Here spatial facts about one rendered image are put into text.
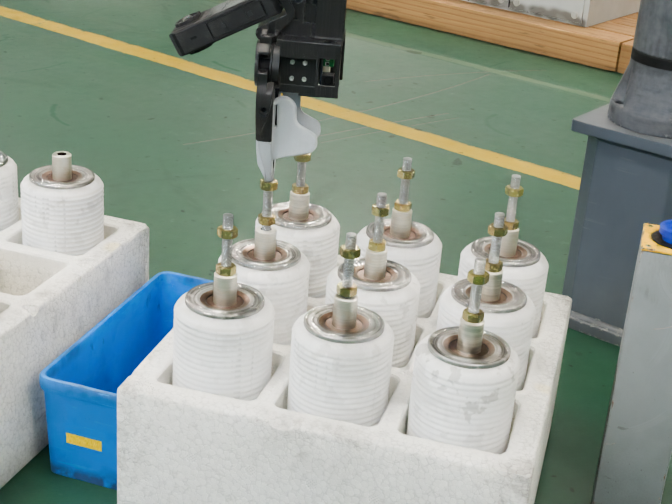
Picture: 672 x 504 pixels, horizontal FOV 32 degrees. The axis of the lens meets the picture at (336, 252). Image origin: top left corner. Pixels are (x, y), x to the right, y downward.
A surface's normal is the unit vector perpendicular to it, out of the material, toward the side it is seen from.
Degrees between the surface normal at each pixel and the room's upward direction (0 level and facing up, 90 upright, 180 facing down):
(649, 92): 72
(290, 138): 91
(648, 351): 90
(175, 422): 90
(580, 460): 0
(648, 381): 90
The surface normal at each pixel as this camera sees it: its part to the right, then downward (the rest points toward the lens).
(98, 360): 0.95, 0.16
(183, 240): 0.07, -0.91
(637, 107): -0.69, -0.07
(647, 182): -0.61, 0.28
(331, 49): -0.07, 0.40
